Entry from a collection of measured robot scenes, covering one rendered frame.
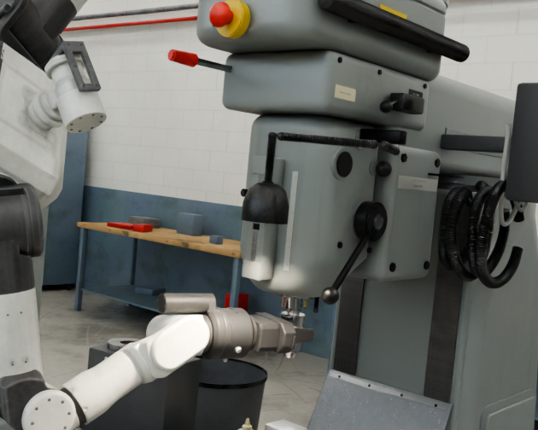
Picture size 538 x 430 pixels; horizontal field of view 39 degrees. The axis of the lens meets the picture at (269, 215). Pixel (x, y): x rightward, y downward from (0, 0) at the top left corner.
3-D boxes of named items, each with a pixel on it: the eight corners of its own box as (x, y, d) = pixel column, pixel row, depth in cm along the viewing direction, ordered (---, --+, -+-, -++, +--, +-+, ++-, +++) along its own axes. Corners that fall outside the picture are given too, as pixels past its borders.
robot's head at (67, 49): (53, 114, 119) (73, 89, 114) (35, 67, 121) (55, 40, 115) (87, 113, 123) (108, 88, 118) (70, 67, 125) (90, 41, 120)
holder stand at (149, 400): (160, 456, 157) (168, 361, 156) (81, 430, 167) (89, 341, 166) (194, 441, 167) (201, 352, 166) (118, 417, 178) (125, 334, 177)
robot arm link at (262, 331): (299, 314, 133) (240, 315, 126) (293, 368, 133) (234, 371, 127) (261, 300, 143) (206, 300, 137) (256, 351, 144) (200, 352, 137)
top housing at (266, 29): (299, 35, 112) (310, -74, 111) (179, 42, 129) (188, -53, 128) (447, 84, 148) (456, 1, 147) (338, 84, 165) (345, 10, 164)
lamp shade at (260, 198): (236, 220, 114) (240, 178, 113) (245, 217, 121) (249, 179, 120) (283, 225, 112) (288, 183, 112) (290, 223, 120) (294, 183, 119)
